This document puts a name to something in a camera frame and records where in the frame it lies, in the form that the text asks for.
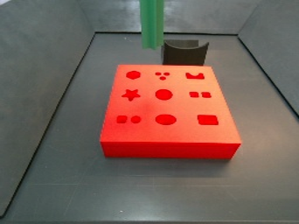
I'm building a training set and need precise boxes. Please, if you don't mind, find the green star-shaped peg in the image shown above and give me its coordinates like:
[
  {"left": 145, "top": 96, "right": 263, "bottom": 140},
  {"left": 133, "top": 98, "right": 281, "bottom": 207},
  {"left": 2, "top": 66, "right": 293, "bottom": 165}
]
[{"left": 139, "top": 0, "right": 165, "bottom": 49}]

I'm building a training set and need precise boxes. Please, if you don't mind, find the red shape-sorting block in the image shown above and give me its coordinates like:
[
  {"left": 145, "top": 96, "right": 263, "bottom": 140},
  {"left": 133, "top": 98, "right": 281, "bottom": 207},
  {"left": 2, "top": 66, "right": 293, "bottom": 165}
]
[{"left": 99, "top": 65, "right": 242, "bottom": 159}]

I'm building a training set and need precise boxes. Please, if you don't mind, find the dark grey curved block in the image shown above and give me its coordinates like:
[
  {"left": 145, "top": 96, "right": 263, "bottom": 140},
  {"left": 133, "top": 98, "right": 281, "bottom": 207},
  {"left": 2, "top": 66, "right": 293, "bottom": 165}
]
[{"left": 162, "top": 39, "right": 210, "bottom": 66}]

